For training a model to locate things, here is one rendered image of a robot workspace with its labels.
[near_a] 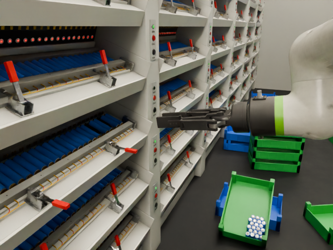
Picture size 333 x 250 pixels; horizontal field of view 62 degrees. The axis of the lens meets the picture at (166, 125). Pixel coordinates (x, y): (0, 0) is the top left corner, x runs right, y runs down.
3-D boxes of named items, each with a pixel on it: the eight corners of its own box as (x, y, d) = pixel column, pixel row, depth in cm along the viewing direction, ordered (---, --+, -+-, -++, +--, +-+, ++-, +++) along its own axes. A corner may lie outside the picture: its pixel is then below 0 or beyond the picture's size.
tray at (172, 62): (202, 64, 150) (213, 39, 144) (155, 85, 97) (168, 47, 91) (171, 49, 154) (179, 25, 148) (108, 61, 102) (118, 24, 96)
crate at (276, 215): (280, 207, 143) (283, 193, 141) (279, 231, 126) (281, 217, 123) (223, 194, 155) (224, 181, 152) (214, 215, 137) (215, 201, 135)
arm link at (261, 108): (275, 145, 61) (277, 131, 69) (273, 93, 58) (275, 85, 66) (247, 145, 63) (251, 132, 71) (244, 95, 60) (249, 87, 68)
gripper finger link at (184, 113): (185, 112, 73) (186, 111, 74) (161, 113, 76) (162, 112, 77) (186, 123, 74) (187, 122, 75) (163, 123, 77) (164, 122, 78)
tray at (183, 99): (201, 99, 156) (211, 77, 150) (155, 136, 104) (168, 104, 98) (170, 84, 161) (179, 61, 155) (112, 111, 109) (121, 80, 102)
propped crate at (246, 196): (265, 248, 117) (267, 240, 111) (218, 234, 124) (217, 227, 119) (273, 188, 135) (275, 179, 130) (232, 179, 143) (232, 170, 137)
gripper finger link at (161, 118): (183, 126, 72) (182, 127, 71) (158, 127, 74) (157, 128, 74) (181, 115, 71) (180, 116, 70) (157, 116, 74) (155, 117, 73)
